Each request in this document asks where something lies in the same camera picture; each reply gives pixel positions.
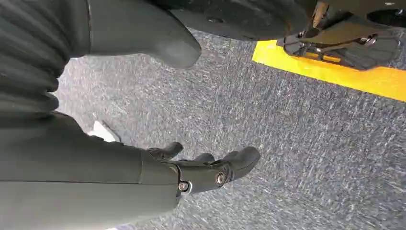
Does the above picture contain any black robot foot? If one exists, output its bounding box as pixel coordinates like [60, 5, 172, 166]
[276, 0, 406, 71]

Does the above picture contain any white floor scrap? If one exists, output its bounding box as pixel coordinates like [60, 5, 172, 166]
[87, 120, 122, 143]

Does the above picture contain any grey ribbed right arm sleeve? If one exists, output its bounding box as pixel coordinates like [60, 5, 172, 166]
[0, 0, 91, 121]

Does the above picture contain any yellow floor tape strip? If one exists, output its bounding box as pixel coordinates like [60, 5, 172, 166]
[252, 39, 406, 103]

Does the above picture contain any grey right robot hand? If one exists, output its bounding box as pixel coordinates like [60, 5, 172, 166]
[0, 0, 261, 230]

